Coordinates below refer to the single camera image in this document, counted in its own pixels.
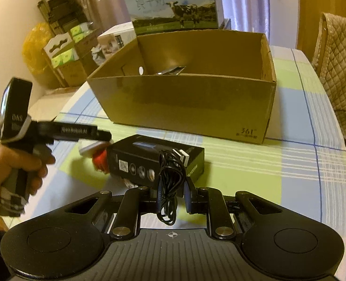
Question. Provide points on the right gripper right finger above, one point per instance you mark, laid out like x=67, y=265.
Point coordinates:
x=211, y=203

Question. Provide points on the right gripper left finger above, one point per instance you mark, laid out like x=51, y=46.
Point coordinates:
x=130, y=204

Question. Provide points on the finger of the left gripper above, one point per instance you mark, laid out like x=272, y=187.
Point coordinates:
x=49, y=131

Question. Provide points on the white power adapter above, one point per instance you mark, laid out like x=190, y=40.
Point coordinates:
x=87, y=148

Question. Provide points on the black product box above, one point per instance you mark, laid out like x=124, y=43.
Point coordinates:
x=136, y=158

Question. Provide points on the silver foil pouch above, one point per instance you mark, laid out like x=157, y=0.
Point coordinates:
x=176, y=70

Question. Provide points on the red cat figurine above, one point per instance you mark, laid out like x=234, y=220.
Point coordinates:
x=100, y=161

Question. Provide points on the person's left hand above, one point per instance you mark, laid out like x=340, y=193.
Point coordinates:
x=11, y=158

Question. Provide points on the yellow plastic bag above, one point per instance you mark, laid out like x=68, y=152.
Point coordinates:
x=33, y=46

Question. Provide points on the cardboard box with tissues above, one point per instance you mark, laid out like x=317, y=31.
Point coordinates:
x=70, y=54

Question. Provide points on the white plastic bag clutter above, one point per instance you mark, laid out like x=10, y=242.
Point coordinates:
x=98, y=55

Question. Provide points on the checkered tablecloth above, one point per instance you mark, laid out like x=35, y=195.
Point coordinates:
x=300, y=165

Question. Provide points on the brown cardboard box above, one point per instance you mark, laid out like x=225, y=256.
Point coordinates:
x=226, y=90

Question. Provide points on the folding hand cart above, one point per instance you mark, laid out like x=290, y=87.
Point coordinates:
x=61, y=15

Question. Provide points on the white appliance box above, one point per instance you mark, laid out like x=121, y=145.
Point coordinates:
x=115, y=38

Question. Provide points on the milk carton gift box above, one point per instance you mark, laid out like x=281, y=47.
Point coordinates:
x=155, y=16

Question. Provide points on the quilted chair cover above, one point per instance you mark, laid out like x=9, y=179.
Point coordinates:
x=329, y=60

